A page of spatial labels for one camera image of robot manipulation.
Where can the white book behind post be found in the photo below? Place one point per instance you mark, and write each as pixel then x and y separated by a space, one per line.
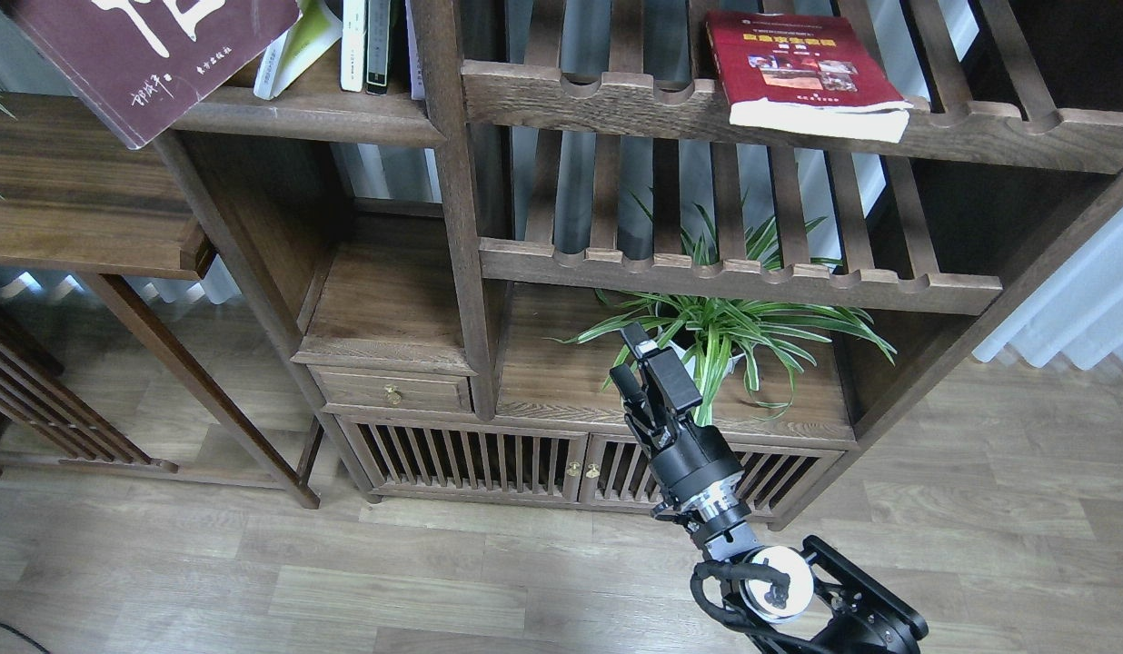
pixel 414 62

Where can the red cover book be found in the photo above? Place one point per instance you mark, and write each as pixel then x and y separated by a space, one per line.
pixel 804 74

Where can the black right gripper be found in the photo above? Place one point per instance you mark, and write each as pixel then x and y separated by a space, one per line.
pixel 695 467

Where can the white upright book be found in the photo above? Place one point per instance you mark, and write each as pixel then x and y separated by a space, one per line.
pixel 353 46

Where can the green spider plant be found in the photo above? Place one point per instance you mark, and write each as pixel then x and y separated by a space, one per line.
pixel 721 324

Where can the dark maroon cover book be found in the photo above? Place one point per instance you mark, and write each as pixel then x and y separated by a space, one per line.
pixel 140 65

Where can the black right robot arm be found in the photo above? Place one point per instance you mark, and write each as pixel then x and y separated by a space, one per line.
pixel 783 600

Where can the white curtain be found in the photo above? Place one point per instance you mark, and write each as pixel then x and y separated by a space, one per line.
pixel 1076 314

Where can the yellow green cover book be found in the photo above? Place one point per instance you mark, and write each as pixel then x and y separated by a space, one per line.
pixel 287 57

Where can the wooden side table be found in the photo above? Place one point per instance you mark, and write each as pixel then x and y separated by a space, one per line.
pixel 72 199

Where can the dark wooden bookshelf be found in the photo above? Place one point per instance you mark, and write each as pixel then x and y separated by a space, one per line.
pixel 449 246

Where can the wooden slatted rack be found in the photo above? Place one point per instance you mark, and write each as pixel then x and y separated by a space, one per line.
pixel 32 395

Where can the dark green upright book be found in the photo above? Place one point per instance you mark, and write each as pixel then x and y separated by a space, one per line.
pixel 379 27

